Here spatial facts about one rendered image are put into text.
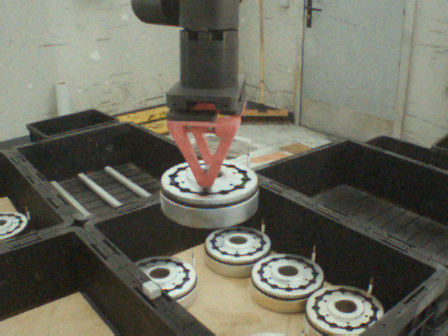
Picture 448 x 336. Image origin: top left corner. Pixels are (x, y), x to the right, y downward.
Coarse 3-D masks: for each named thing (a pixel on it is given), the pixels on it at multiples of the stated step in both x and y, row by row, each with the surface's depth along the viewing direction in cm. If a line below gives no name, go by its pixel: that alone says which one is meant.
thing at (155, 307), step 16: (32, 240) 59; (48, 240) 60; (80, 240) 61; (0, 256) 56; (96, 256) 57; (112, 272) 54; (128, 288) 51; (144, 304) 48; (160, 304) 48; (160, 320) 46; (176, 320) 46
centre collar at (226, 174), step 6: (204, 168) 51; (222, 168) 51; (186, 174) 50; (192, 174) 49; (222, 174) 50; (228, 174) 49; (186, 180) 49; (192, 180) 48; (216, 180) 48; (222, 180) 48; (228, 180) 49; (198, 186) 48; (204, 186) 48; (216, 186) 48
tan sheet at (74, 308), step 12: (60, 300) 63; (72, 300) 63; (84, 300) 64; (24, 312) 60; (36, 312) 61; (48, 312) 61; (60, 312) 61; (72, 312) 61; (84, 312) 61; (0, 324) 58; (12, 324) 58; (24, 324) 58; (36, 324) 58; (48, 324) 58; (60, 324) 59; (72, 324) 59; (84, 324) 59; (96, 324) 59
